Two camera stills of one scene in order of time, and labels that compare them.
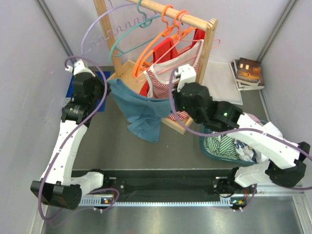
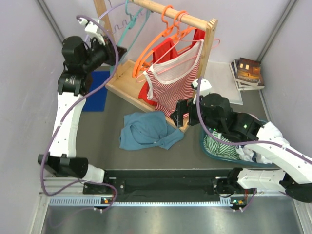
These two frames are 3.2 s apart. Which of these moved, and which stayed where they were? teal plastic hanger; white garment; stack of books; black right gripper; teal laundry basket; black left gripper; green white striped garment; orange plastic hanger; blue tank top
Moved: blue tank top; teal plastic hanger; black left gripper; black right gripper
Stayed: teal laundry basket; stack of books; orange plastic hanger; white garment; green white striped garment
